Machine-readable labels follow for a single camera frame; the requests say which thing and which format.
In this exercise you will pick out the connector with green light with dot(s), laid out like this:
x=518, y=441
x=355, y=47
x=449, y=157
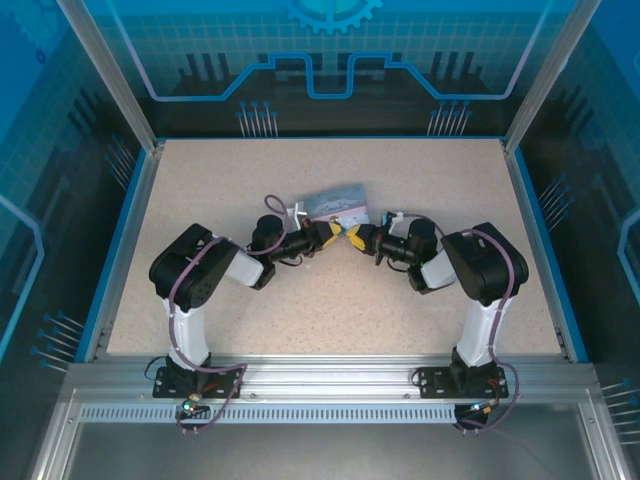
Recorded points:
x=190, y=404
x=482, y=407

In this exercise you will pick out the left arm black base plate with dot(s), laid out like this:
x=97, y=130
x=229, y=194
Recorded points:
x=225, y=385

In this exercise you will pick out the aluminium frame post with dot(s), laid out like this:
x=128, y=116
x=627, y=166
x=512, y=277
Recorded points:
x=107, y=70
x=550, y=70

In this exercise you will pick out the aluminium side rail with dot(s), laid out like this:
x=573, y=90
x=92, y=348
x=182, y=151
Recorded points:
x=535, y=210
x=132, y=220

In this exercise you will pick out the aluminium mounting rail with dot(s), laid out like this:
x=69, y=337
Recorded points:
x=325, y=375

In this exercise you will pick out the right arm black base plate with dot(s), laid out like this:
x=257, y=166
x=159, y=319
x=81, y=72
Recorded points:
x=435, y=382

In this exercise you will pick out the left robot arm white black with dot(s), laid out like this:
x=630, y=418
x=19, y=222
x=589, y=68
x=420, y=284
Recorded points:
x=190, y=330

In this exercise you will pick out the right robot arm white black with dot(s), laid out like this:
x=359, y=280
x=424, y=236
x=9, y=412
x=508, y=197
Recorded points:
x=480, y=330

